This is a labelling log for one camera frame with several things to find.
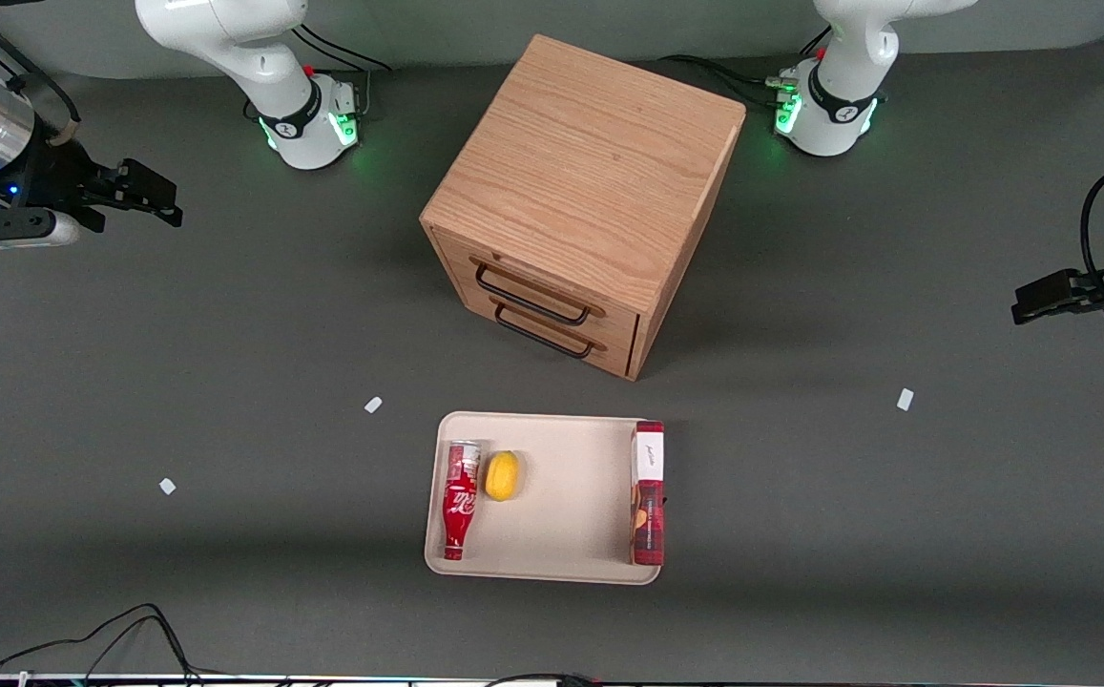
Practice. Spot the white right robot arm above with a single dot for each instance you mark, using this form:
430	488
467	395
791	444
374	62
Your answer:
256	57

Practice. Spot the beige plastic tray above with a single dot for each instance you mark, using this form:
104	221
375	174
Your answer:
561	515

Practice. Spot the yellow lemon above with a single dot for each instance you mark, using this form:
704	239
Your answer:
502	475

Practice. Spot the wooden drawer cabinet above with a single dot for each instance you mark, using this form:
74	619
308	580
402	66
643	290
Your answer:
590	172

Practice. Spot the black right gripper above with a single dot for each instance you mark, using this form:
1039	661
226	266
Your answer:
53	176

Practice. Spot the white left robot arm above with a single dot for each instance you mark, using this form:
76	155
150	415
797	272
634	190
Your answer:
843	86

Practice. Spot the red coke bottle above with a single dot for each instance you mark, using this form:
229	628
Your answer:
461	501

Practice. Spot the red snack box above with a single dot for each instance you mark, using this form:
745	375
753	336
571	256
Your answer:
648	496

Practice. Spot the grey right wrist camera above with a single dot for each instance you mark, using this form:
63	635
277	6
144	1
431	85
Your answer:
8	232

